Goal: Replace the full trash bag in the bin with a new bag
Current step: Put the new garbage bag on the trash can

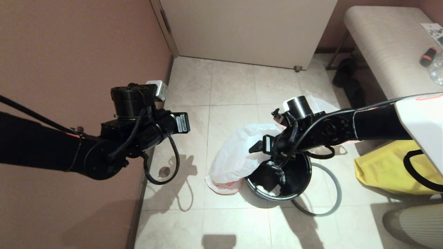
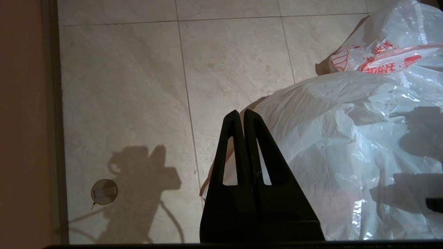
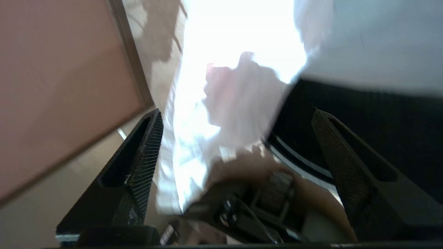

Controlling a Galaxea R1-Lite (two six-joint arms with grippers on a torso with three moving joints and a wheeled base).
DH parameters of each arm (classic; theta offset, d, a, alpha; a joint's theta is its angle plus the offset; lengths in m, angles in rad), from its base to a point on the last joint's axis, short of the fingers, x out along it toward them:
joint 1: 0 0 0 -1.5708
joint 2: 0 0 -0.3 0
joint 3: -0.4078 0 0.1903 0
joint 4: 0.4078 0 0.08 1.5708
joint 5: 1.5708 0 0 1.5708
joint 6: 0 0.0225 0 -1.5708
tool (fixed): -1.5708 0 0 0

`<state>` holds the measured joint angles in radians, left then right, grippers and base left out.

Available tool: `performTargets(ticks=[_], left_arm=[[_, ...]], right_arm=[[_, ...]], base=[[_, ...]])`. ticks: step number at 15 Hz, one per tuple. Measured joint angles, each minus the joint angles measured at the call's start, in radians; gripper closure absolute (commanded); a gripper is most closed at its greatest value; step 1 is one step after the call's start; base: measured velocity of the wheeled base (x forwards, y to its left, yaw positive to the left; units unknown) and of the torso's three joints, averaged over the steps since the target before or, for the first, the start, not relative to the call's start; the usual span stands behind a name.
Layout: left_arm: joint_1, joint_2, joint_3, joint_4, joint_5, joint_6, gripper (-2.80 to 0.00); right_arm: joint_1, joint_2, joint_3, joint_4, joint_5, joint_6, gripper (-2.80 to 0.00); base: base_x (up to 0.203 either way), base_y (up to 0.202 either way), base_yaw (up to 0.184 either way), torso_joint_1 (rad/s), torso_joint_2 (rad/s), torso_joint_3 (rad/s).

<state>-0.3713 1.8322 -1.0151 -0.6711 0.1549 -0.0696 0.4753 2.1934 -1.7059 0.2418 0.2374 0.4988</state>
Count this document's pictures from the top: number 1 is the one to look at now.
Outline clear plastic bag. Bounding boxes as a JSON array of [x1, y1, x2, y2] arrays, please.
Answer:
[[275, 94, 362, 154]]

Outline gray bin rim ring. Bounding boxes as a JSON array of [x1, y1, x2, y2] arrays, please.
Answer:
[[292, 163, 342, 218]]

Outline black round trash bin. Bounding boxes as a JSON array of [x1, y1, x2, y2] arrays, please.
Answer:
[[245, 152, 313, 202]]

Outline yellow fabric bag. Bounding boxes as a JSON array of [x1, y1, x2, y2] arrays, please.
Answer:
[[354, 140, 443, 196]]

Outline white paper scrap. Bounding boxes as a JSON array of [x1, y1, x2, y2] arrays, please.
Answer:
[[259, 185, 279, 197]]

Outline thin metal bench leg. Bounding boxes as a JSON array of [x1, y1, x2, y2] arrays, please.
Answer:
[[325, 32, 350, 70]]

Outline white door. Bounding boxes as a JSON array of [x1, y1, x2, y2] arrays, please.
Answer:
[[159, 0, 338, 71]]

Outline beige wood grain bench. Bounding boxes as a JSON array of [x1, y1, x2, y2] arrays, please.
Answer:
[[343, 6, 443, 101]]

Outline grey ribbed cushion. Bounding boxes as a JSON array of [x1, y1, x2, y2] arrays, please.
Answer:
[[382, 204, 443, 249]]

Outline small black red object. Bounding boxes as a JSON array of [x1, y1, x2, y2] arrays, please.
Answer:
[[420, 47, 437, 68]]

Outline clear glass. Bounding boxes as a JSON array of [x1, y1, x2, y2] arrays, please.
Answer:
[[429, 50, 443, 86]]

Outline white blue printed card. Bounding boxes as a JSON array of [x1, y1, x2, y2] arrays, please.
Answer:
[[421, 22, 443, 45]]

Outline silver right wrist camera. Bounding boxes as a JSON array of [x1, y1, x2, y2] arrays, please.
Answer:
[[262, 135, 274, 154]]

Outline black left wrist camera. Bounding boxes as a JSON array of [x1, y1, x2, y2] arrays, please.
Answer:
[[172, 112, 191, 134]]

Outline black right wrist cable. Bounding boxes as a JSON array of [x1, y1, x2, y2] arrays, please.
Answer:
[[273, 109, 357, 170]]

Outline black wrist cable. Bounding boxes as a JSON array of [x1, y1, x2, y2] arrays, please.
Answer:
[[273, 109, 357, 170], [142, 133, 180, 185]]

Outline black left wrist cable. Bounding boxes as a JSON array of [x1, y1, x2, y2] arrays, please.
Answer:
[[142, 133, 180, 185]]

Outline white door frame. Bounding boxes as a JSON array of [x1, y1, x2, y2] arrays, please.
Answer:
[[150, 0, 180, 58]]

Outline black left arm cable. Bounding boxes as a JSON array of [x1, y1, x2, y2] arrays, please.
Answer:
[[0, 95, 83, 137]]

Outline black right elbow cable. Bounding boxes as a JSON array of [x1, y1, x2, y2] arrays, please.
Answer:
[[403, 149, 443, 193]]

